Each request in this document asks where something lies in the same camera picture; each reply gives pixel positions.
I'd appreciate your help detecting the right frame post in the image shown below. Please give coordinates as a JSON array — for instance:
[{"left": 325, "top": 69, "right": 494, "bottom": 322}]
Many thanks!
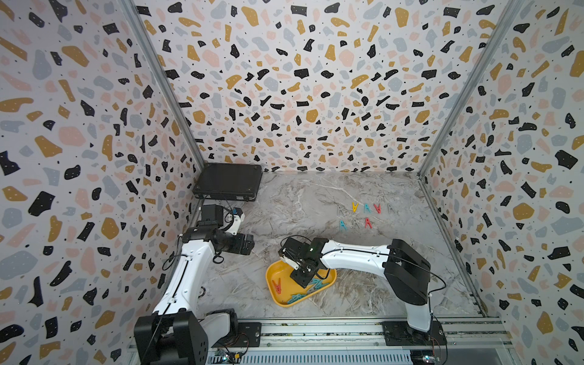
[{"left": 418, "top": 0, "right": 524, "bottom": 182}]

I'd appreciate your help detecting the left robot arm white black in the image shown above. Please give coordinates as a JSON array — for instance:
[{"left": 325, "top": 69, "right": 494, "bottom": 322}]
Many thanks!
[{"left": 134, "top": 205, "right": 255, "bottom": 364}]

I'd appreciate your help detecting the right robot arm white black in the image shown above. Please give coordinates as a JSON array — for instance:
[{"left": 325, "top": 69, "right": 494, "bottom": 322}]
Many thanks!
[{"left": 278, "top": 237, "right": 447, "bottom": 334}]

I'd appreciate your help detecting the frame post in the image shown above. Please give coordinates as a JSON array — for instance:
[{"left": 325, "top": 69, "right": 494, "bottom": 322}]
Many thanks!
[
  {"left": 418, "top": 0, "right": 524, "bottom": 182},
  {"left": 119, "top": 0, "right": 205, "bottom": 172}
]

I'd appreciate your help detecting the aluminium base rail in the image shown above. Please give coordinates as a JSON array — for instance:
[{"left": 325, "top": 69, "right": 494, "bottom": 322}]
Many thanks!
[{"left": 207, "top": 317, "right": 521, "bottom": 364}]

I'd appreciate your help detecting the black flat case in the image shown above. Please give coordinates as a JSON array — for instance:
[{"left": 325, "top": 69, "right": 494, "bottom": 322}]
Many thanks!
[{"left": 193, "top": 163, "right": 263, "bottom": 202}]

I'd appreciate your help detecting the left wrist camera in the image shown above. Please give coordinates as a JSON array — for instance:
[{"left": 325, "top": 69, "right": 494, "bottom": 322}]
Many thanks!
[{"left": 222, "top": 208, "right": 245, "bottom": 236}]

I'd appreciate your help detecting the yellow plastic storage box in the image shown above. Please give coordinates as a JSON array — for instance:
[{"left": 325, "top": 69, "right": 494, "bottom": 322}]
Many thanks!
[{"left": 266, "top": 261, "right": 337, "bottom": 308}]

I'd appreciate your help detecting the left frame post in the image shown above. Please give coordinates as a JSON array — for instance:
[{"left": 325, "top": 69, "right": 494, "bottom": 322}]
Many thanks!
[{"left": 119, "top": 0, "right": 205, "bottom": 172}]

